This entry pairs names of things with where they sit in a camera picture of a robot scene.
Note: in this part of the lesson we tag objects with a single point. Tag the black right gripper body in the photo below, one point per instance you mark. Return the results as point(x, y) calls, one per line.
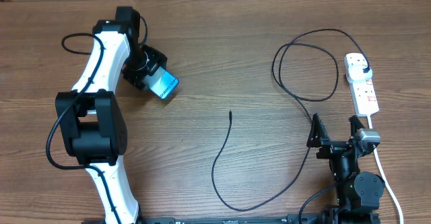
point(329, 149)

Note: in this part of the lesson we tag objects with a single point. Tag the white charger adapter plug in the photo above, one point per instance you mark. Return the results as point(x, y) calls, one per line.
point(356, 74)

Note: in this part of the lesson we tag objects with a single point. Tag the blue Galaxy smartphone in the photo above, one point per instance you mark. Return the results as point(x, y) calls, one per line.
point(162, 83)

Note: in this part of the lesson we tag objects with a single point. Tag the white power strip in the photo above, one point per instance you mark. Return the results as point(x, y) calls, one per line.
point(363, 93)

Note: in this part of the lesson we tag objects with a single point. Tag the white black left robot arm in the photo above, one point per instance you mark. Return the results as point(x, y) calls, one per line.
point(89, 118)

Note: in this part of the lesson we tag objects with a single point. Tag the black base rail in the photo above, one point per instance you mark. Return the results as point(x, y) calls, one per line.
point(289, 219)

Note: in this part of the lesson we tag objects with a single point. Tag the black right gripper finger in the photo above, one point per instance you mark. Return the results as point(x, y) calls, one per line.
point(318, 135)
point(355, 127)

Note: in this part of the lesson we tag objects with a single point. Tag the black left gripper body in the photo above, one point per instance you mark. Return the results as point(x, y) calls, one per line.
point(142, 62)

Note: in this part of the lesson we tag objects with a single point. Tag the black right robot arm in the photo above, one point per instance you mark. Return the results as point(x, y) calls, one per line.
point(358, 193)

